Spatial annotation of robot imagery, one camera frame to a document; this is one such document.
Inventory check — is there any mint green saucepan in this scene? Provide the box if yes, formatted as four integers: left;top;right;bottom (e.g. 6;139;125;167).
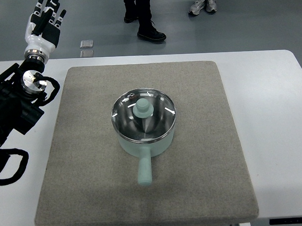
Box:
115;129;175;187

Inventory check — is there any glass lid with green knob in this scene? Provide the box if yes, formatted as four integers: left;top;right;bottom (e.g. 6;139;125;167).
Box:
111;88;177;144

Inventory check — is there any person with grey sneakers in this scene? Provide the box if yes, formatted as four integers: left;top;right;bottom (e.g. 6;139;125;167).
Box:
188;0;217;16

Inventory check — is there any black boot person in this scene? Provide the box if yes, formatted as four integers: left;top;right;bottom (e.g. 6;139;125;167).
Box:
123;0;166;43

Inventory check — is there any grey felt mat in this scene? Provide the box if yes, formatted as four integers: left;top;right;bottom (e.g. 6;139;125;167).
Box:
35;61;259;226

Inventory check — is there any black cable loop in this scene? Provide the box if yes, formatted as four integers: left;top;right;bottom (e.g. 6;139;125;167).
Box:
0;147;31;186

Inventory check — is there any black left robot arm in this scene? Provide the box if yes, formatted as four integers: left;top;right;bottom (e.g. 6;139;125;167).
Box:
0;58;60;147

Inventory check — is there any metal floor plate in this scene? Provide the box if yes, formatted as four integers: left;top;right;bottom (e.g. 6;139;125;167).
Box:
80;49;94;58
80;39;93;49

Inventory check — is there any black table control panel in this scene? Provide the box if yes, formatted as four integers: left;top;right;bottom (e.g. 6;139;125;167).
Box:
269;217;302;225

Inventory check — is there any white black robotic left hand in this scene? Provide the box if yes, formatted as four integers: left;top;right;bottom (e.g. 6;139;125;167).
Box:
25;0;66;64

